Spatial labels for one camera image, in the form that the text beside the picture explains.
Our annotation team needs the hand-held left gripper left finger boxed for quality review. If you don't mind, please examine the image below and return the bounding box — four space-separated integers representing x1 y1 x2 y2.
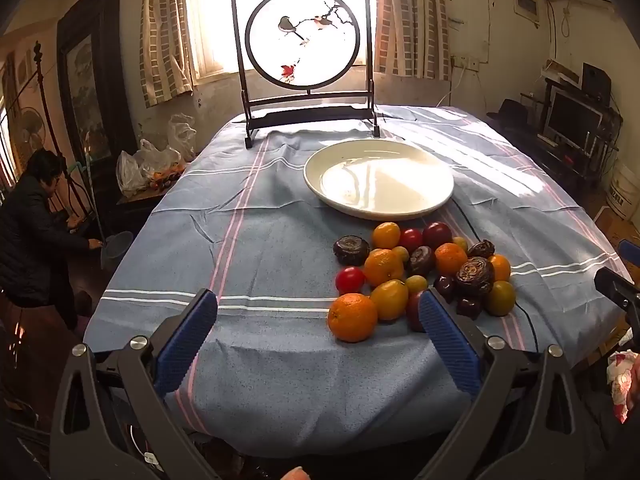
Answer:
49 287 219 480

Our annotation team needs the blue bucket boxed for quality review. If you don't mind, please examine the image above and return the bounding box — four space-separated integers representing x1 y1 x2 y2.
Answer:
101 231 134 272

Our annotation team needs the white bucket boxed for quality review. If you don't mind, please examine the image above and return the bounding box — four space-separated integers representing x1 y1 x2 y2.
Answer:
606 160 640 221

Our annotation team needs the black speaker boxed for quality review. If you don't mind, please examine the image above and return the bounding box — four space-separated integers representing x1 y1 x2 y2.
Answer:
581 63 612 104

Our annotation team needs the black hat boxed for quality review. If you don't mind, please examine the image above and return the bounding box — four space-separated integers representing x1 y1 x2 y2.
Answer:
486 99 530 129

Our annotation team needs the dark coat stand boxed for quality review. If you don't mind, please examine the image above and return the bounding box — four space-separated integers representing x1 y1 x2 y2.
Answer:
31 41 81 201

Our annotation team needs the wall electrical box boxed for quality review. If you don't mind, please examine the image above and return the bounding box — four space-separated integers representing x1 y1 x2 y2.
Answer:
513 0 541 24

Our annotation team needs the white plate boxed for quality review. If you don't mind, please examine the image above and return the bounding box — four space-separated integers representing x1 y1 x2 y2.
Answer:
303 139 455 221

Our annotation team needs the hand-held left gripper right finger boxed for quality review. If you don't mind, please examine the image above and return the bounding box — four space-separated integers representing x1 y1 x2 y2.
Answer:
418 289 594 480

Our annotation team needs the standing fan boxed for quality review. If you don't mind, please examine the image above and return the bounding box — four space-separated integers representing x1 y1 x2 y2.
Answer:
19 106 47 154

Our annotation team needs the blue striped tablecloth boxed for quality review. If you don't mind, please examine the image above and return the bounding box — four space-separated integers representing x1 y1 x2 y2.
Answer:
82 105 628 461

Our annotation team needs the dark framed picture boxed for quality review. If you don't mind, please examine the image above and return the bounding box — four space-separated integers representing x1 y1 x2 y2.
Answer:
56 0 137 162

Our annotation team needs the yellowish orange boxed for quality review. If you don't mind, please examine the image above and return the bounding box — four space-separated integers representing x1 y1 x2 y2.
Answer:
370 280 410 322

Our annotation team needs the bird painting table screen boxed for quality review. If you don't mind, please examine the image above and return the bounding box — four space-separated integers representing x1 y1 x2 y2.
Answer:
231 0 382 149

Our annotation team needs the bright window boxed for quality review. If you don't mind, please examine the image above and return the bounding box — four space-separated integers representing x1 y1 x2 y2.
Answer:
186 0 379 82

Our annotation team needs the checked curtain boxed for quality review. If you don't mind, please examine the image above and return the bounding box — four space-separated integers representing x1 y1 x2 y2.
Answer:
374 0 452 79
139 0 195 109

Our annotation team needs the yellow green plum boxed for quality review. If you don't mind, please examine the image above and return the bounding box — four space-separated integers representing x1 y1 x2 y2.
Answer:
482 281 517 317

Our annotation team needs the dark media stand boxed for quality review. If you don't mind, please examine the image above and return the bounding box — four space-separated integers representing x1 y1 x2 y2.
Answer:
520 77 623 191

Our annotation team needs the clear plastic bag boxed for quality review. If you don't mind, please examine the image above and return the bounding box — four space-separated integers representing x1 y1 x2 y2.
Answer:
116 139 187 197
167 113 199 162

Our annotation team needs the computer monitor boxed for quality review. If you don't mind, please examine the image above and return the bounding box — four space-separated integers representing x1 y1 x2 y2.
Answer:
544 89 604 145

